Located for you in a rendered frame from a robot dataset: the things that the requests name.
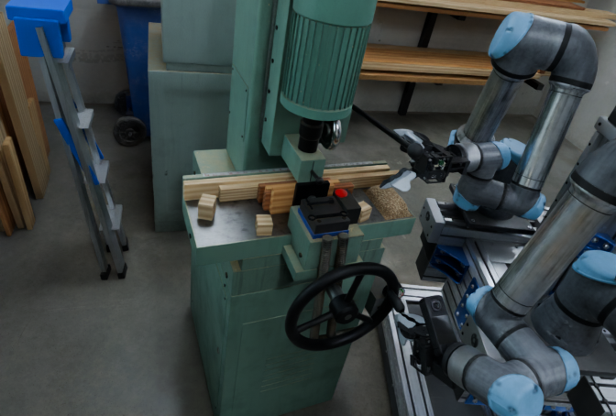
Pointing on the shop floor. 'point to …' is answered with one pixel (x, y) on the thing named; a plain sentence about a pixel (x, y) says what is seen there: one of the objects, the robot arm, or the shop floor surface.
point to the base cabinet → (262, 346)
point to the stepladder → (71, 114)
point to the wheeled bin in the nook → (133, 49)
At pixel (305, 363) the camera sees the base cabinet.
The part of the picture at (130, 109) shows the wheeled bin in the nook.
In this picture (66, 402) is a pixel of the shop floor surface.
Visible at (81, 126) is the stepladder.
